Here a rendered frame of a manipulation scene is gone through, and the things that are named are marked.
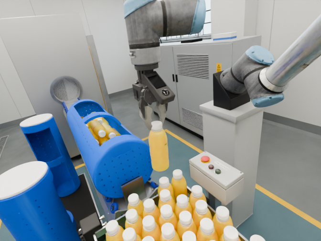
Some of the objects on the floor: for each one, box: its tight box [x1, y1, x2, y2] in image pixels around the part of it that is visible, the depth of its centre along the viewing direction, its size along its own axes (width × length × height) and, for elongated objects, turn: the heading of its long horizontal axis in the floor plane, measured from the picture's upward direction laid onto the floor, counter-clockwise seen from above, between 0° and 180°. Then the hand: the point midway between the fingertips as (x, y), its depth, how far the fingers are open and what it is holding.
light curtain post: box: [86, 35, 114, 117], centre depth 222 cm, size 6×6×170 cm
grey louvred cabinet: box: [151, 35, 262, 140], centre depth 317 cm, size 54×215×145 cm, turn 48°
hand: (156, 125), depth 62 cm, fingers closed on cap, 4 cm apart
